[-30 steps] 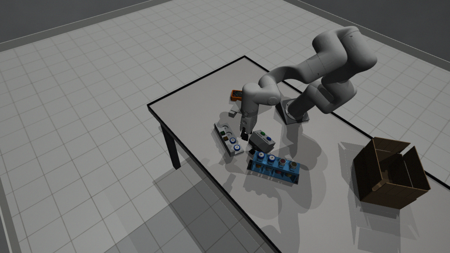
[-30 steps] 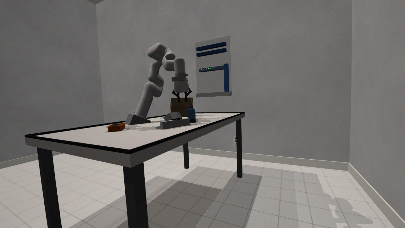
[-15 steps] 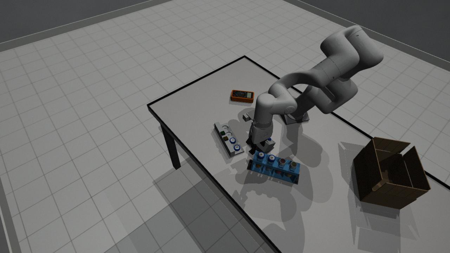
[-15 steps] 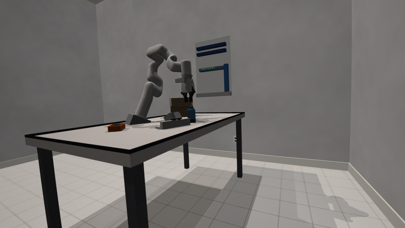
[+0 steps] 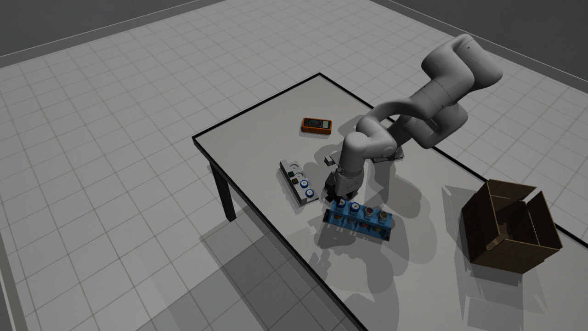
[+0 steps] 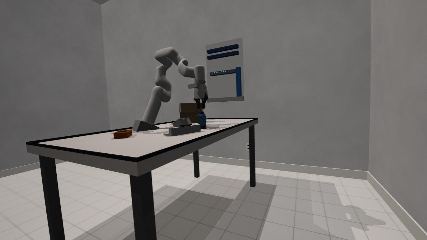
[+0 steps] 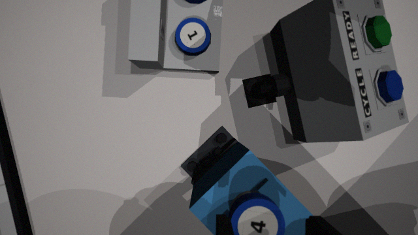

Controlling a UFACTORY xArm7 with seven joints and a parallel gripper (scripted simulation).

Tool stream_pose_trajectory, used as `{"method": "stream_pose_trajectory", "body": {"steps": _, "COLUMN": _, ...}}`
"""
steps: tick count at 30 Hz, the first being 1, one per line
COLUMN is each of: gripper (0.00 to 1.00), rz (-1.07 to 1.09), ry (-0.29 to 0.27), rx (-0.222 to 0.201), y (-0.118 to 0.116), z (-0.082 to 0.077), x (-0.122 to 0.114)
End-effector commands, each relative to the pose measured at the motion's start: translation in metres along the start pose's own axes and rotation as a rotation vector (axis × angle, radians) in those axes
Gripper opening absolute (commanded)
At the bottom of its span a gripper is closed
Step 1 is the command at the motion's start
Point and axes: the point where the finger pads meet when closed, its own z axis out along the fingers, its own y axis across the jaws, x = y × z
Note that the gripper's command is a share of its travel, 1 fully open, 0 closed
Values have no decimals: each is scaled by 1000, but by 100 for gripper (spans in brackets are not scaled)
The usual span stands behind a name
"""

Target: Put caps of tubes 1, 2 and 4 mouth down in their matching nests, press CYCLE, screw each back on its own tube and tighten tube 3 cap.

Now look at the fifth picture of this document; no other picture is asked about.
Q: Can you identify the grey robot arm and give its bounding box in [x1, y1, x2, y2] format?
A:
[324, 34, 503, 177]

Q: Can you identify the black table edge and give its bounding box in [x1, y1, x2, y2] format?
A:
[192, 72, 588, 331]

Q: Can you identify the dark grey button housing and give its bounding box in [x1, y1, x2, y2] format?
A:
[325, 171, 358, 203]

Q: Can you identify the orange digital multimeter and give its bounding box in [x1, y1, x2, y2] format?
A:
[302, 118, 332, 135]

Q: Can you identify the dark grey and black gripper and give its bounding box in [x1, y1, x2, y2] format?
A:
[327, 167, 364, 204]

